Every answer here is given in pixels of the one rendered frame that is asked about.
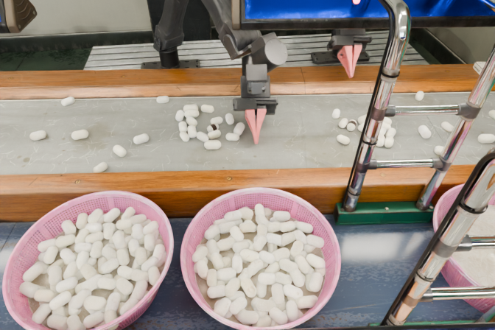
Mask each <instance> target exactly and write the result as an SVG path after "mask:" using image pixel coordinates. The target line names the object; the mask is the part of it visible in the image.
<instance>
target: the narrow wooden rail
mask: <svg viewBox="0 0 495 330"><path fill-rule="evenodd" d="M475 166H476V164H462V165H451V166H450V167H449V170H448V172H447V173H446V176H445V178H444V179H443V181H442V183H441V185H440V187H439V188H438V190H437V192H436V194H435V196H434V197H433V199H432V204H433V206H434V208H435V206H436V204H437V202H438V201H439V199H440V198H441V196H442V195H443V194H444V193H446V192H447V191H448V190H450V189H452V188H454V187H456V186H459V185H462V184H465V182H466V181H467V179H468V177H469V175H470V174H471V172H472V170H473V169H474V167H475ZM351 169H352V167H329V168H296V169H229V170H196V171H162V172H97V173H63V174H30V175H0V222H37V221H38V220H39V219H40V218H41V217H43V216H44V215H46V214H48V213H49V212H50V211H51V210H53V209H55V208H57V207H58V206H60V205H62V204H64V203H66V202H68V201H70V200H73V199H75V198H78V197H81V196H83V195H87V194H92V193H95V192H106V191H123V192H131V193H134V194H139V195H141V196H143V197H145V198H147V199H149V200H151V201H153V202H154V203H155V204H156V205H157V206H158V207H160V209H161V210H162V211H163V212H164V213H165V215H166V216H167V218H168V219H174V218H194V217H195V216H196V215H197V213H198V212H199V211H200V210H201V209H202V208H204V207H205V206H206V205H207V204H209V203H210V202H211V201H212V200H215V199H216V198H218V197H220V196H222V195H224V194H227V193H229V192H233V191H236V190H239V189H246V188H256V187H262V188H271V189H278V190H282V191H285V192H289V193H291V194H293V195H296V196H298V197H300V198H302V199H303V200H305V201H306V202H308V203H310V204H311V205H312V206H314V207H315V208H316V209H317V210H318V211H319V212H320V213H321V214H333V213H334V207H335V204H336V203H342V202H343V198H344V195H345V190H346V187H347V185H348V180H349V177H350V174H351ZM433 169H434V168H433ZM433 169H432V168H430V167H416V168H381V169H368V171H367V174H366V176H365V180H364V183H363V185H362V191H361V192H360V193H361V194H360V195H359V199H358V201H357V202H358V203H363V202H393V201H418V198H419V197H420V195H421V193H422V191H423V189H424V187H425V185H426V182H427V181H428V179H429V176H430V175H431V173H432V170H433Z"/></svg>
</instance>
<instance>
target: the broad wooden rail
mask: <svg viewBox="0 0 495 330"><path fill-rule="evenodd" d="M473 66H474V64H441V65H401V68H400V70H399V71H400V74H398V75H399V76H398V77H397V80H396V84H395V86H394V89H393V92H392V94H404V93H417V92H419V91H423V92H424V93H446V92H471V91H472V89H473V87H474V85H475V83H476V81H477V79H478V77H479V74H478V73H477V72H476V71H475V70H474V69H473ZM379 68H380V66H355V69H354V75H353V77H352V78H349V77H348V74H347V72H346V70H345V68H344V66H302V67H277V68H275V69H273V70H272V71H270V72H269V73H267V75H269V76H270V96H278V95H321V94H372V93H373V90H374V86H375V84H376V79H377V76H378V73H379ZM240 76H242V68H209V69H117V70H69V71H0V100H26V99H65V98H68V97H70V96H71V97H74V98H75V99H110V98H153V97H159V96H168V97H195V96H241V87H240Z"/></svg>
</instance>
